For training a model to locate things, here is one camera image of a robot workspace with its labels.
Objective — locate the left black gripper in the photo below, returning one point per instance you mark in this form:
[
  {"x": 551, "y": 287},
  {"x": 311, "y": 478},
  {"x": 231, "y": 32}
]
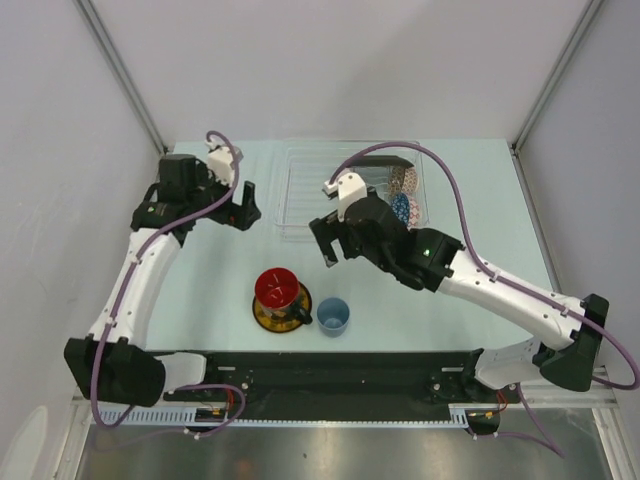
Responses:
[{"x": 239, "y": 216}]

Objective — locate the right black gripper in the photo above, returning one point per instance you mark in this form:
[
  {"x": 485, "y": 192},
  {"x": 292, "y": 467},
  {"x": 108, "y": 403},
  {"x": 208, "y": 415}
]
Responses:
[{"x": 328, "y": 228}]

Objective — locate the clear wire dish rack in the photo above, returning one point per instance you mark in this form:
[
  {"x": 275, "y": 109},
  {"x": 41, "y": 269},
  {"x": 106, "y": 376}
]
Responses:
[{"x": 309, "y": 163}]

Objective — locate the blue patterned bowl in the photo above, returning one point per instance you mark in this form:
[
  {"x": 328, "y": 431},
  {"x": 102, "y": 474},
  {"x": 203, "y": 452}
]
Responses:
[{"x": 407, "y": 210}]

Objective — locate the black floral square plate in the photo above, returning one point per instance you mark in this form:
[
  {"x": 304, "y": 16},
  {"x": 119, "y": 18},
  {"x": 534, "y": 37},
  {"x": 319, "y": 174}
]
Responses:
[{"x": 382, "y": 161}]

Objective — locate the black skull mug red inside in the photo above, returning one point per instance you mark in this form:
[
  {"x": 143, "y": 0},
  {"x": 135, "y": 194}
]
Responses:
[{"x": 281, "y": 297}]

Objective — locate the brown patterned bowl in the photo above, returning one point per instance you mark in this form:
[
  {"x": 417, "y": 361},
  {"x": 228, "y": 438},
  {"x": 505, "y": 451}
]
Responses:
[{"x": 403, "y": 180}]

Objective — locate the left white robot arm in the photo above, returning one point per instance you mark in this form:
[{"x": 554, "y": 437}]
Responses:
[{"x": 111, "y": 363}]

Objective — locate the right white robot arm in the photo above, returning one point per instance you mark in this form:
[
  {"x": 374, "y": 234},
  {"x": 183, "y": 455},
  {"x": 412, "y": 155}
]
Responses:
[{"x": 565, "y": 336}]

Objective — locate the yellow black round saucer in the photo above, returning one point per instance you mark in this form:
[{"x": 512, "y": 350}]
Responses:
[{"x": 280, "y": 326}]

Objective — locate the light blue cup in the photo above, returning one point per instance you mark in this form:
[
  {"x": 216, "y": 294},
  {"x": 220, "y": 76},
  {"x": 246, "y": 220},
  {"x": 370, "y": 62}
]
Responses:
[{"x": 333, "y": 316}]

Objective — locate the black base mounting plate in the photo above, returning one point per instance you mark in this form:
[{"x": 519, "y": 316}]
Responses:
[{"x": 343, "y": 387}]

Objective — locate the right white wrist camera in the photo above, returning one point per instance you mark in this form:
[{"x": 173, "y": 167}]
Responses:
[{"x": 348, "y": 188}]

